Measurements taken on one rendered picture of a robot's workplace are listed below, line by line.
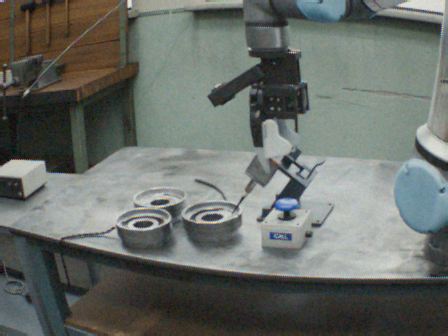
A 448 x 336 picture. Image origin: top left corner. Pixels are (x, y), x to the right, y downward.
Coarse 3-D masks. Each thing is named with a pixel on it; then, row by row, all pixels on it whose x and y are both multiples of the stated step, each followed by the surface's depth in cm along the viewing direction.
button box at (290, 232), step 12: (276, 216) 109; (288, 216) 107; (300, 216) 107; (264, 228) 106; (276, 228) 105; (288, 228) 104; (300, 228) 104; (264, 240) 107; (276, 240) 106; (288, 240) 105; (300, 240) 104
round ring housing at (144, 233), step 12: (120, 216) 114; (132, 216) 117; (156, 216) 116; (168, 216) 114; (120, 228) 109; (132, 228) 111; (144, 228) 111; (156, 228) 108; (168, 228) 111; (132, 240) 108; (144, 240) 108; (156, 240) 109; (168, 240) 112
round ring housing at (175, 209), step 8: (144, 192) 126; (152, 192) 127; (160, 192) 127; (168, 192) 127; (176, 192) 126; (184, 192) 124; (136, 200) 124; (152, 200) 124; (160, 200) 125; (168, 200) 124; (184, 200) 121; (136, 208) 120; (160, 208) 118; (168, 208) 118; (176, 208) 119; (184, 208) 121; (176, 216) 120
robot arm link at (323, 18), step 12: (276, 0) 92; (288, 0) 90; (300, 0) 88; (312, 0) 86; (324, 0) 86; (336, 0) 88; (348, 0) 93; (276, 12) 94; (288, 12) 92; (300, 12) 90; (312, 12) 88; (324, 12) 86; (336, 12) 88; (348, 12) 94
